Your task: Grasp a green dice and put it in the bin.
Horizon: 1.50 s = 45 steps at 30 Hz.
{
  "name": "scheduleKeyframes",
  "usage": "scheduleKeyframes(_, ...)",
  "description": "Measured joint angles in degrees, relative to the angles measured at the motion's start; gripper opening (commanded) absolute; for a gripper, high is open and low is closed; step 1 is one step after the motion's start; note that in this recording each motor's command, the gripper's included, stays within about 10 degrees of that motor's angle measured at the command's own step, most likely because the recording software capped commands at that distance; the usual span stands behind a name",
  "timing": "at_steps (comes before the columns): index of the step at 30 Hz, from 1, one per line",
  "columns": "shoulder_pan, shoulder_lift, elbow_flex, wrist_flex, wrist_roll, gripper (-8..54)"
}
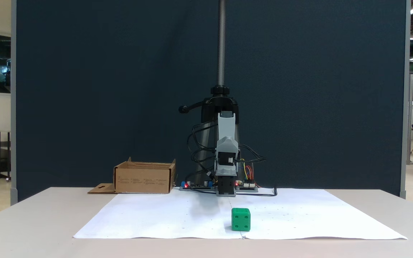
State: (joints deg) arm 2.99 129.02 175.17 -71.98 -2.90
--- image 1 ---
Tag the white paper sheet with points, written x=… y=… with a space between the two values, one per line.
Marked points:
x=156 y=218
x=317 y=218

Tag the black tripod with grey legs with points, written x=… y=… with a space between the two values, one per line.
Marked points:
x=221 y=43

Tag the black metal cart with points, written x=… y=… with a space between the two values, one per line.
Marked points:
x=4 y=157

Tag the dark blue partition panel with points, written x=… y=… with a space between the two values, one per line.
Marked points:
x=102 y=89

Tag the green dice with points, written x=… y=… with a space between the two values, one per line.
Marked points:
x=241 y=220

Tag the brown cardboard box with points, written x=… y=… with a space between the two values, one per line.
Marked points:
x=142 y=181

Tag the circuit board with blue terminals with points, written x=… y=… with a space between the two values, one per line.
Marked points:
x=195 y=186

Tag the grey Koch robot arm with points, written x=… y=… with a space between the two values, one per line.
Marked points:
x=226 y=125

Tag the grey framed window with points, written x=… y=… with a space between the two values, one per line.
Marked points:
x=2 y=64

